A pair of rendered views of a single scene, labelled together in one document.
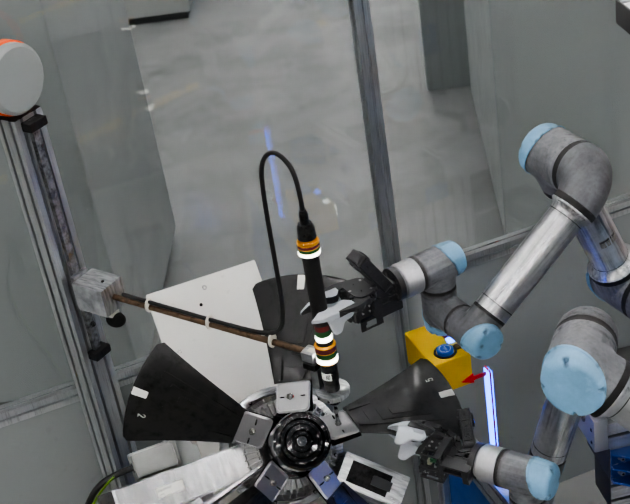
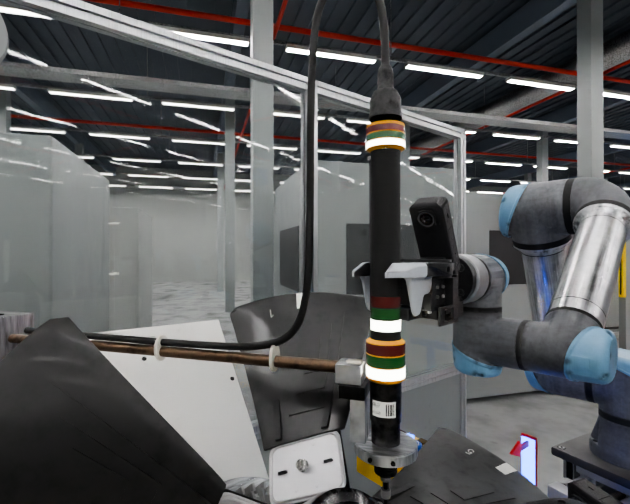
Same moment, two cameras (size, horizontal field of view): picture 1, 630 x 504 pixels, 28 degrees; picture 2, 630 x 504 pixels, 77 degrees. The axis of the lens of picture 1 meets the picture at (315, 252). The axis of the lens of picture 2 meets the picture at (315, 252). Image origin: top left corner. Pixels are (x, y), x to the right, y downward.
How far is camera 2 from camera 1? 2.14 m
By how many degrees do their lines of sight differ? 37
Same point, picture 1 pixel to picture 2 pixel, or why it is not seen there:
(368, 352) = not seen: hidden behind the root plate
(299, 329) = (308, 354)
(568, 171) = (591, 187)
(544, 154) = (543, 190)
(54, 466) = not seen: outside the picture
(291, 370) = (299, 418)
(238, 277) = (198, 334)
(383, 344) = not seen: hidden behind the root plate
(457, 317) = (540, 327)
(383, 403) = (435, 485)
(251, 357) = (205, 436)
